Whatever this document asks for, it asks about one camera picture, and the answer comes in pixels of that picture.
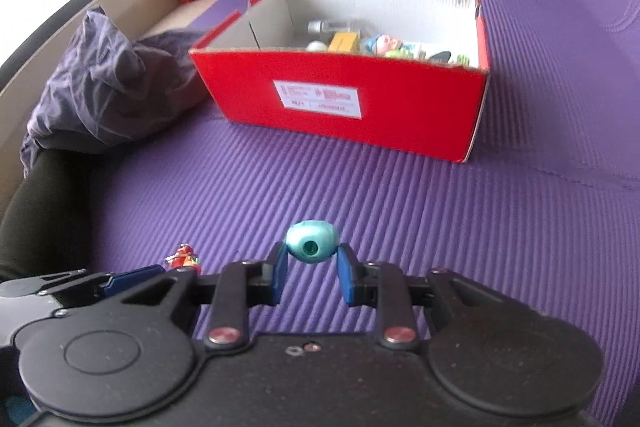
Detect dark purple cloth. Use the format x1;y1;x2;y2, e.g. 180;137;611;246
20;7;211;180

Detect small white bottle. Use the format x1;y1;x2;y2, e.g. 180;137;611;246
307;19;357;36

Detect small yellow box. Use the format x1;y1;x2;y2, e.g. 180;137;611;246
327;32;362;54

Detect purple foam mat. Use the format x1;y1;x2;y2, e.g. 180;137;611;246
90;0;640;427

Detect red cardboard box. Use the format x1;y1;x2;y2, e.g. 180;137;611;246
189;0;488;164

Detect orange toy figure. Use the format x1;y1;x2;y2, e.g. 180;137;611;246
166;243;202;269

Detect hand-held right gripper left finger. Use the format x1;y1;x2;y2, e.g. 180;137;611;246
120;242;289;350

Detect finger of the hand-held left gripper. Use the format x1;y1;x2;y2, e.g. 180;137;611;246
97;264;168;299

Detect person's left leg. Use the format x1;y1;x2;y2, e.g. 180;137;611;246
0;149;101;283

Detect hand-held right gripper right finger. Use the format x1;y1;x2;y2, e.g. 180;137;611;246
336;244;541;350

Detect pink pig toy figure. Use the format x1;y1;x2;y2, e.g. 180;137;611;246
362;33;403;56

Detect pale green oval bottle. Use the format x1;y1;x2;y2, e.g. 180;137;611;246
286;221;340;264

